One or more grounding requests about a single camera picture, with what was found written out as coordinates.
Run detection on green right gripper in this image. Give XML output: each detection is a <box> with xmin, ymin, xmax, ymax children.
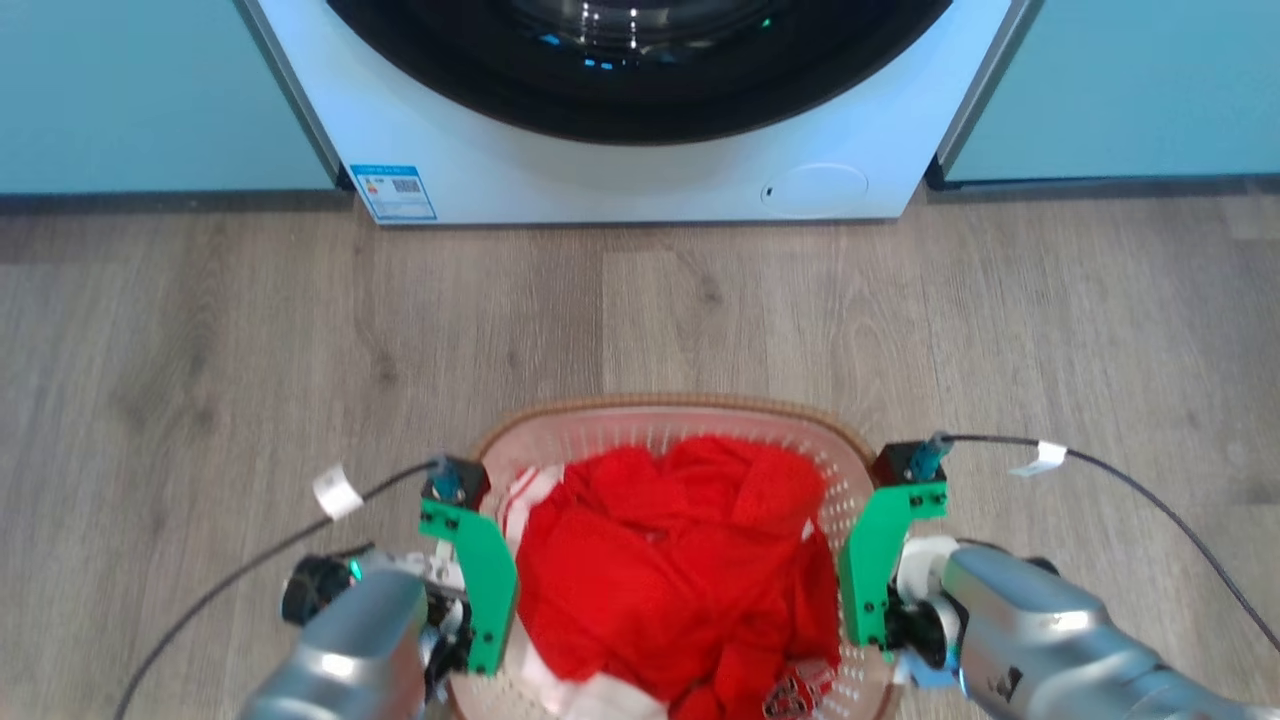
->
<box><xmin>837</xmin><ymin>482</ymin><xmax>953</xmax><ymax>668</ymax></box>

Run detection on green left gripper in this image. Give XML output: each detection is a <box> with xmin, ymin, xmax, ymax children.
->
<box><xmin>418</xmin><ymin>497</ymin><xmax>520</xmax><ymax>693</ymax></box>

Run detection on pink perforated laundry basket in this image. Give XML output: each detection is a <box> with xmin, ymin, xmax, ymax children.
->
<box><xmin>447</xmin><ymin>394</ymin><xmax>904</xmax><ymax>720</ymax></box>

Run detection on white red-striped cloth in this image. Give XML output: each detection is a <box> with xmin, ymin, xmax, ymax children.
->
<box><xmin>497</xmin><ymin>464</ymin><xmax>669</xmax><ymax>720</ymax></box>

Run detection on red white printed cloth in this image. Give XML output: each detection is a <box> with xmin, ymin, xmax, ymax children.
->
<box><xmin>762</xmin><ymin>658</ymin><xmax>839</xmax><ymax>720</ymax></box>

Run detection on red garment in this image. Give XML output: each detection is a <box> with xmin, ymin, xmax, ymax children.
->
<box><xmin>515</xmin><ymin>435</ymin><xmax>843</xmax><ymax>720</ymax></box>

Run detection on round white filter cover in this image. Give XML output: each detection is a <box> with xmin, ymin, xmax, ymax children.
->
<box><xmin>760</xmin><ymin>163</ymin><xmax>870</xmax><ymax>213</ymax></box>

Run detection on blue energy label sticker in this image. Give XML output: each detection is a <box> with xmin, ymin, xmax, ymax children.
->
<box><xmin>349</xmin><ymin>164</ymin><xmax>439</xmax><ymax>224</ymax></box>

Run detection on white front-load washing machine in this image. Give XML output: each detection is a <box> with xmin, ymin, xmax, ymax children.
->
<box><xmin>240</xmin><ymin>0</ymin><xmax>1036</xmax><ymax>226</ymax></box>

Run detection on black round washer door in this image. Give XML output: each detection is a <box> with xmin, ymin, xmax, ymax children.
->
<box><xmin>326</xmin><ymin>0</ymin><xmax>953</xmax><ymax>146</ymax></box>

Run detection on light blue cabinet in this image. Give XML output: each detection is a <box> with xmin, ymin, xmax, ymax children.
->
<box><xmin>926</xmin><ymin>0</ymin><xmax>1280</xmax><ymax>191</ymax></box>
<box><xmin>0</xmin><ymin>0</ymin><xmax>343</xmax><ymax>197</ymax></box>

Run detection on white cable tag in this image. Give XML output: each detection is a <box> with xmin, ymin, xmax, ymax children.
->
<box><xmin>312</xmin><ymin>463</ymin><xmax>364</xmax><ymax>521</ymax></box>
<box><xmin>1008</xmin><ymin>441</ymin><xmax>1070</xmax><ymax>479</ymax></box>

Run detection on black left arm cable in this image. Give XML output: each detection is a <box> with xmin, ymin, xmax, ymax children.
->
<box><xmin>113</xmin><ymin>458</ymin><xmax>443</xmax><ymax>720</ymax></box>

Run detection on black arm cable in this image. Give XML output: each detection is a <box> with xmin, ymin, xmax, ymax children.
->
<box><xmin>944</xmin><ymin>434</ymin><xmax>1280</xmax><ymax>653</ymax></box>
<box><xmin>113</xmin><ymin>458</ymin><xmax>443</xmax><ymax>720</ymax></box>

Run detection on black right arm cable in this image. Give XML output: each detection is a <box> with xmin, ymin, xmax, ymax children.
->
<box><xmin>944</xmin><ymin>434</ymin><xmax>1280</xmax><ymax>653</ymax></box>

